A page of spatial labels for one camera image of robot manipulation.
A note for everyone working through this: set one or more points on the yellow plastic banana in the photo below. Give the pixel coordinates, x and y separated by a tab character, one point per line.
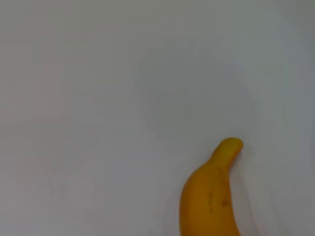
209	196

